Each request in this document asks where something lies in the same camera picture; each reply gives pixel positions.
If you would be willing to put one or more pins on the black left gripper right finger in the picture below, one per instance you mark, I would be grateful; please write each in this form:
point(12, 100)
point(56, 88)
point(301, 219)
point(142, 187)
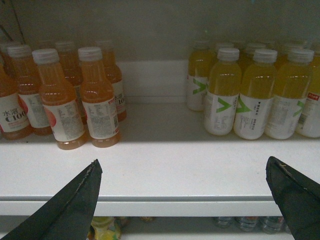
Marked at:
point(298, 198)

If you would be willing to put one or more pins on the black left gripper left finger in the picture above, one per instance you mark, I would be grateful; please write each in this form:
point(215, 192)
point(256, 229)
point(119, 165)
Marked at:
point(68, 214)

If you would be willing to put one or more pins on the white upper shelf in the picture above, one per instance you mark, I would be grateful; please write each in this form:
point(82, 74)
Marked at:
point(165, 165)

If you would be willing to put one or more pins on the yellow vitamin drink bottle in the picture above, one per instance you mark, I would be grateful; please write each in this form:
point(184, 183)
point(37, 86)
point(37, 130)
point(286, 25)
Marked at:
point(222, 92)
point(256, 95)
point(289, 94)

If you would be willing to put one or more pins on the orange juice bottle front left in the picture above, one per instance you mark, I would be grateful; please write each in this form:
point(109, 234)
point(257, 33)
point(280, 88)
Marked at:
point(59, 100)

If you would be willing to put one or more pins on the orange juice bottle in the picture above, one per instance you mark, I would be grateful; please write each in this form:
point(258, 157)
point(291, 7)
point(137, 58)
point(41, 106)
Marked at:
point(98, 99)
point(59, 100)

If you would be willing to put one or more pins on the orange juice bottle front right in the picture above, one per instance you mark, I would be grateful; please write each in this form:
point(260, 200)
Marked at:
point(98, 99)

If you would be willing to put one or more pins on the orange C100 bottle left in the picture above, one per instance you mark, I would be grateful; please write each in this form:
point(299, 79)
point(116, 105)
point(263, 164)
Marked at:
point(14, 123)

